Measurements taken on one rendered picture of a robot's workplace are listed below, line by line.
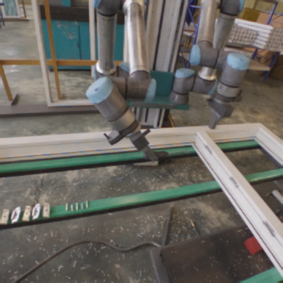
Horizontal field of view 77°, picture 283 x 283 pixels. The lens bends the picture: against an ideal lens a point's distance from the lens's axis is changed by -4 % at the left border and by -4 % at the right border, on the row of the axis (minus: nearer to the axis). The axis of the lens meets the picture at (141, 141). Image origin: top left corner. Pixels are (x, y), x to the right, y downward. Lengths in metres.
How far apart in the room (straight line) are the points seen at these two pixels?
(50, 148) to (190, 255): 0.75
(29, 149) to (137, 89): 0.49
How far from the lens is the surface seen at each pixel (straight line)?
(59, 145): 0.82
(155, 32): 1.70
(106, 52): 1.33
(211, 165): 0.87
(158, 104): 1.63
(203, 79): 1.60
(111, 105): 0.59
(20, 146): 0.85
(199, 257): 0.95
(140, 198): 0.68
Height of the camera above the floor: 1.43
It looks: 38 degrees down
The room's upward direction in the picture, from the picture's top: 9 degrees clockwise
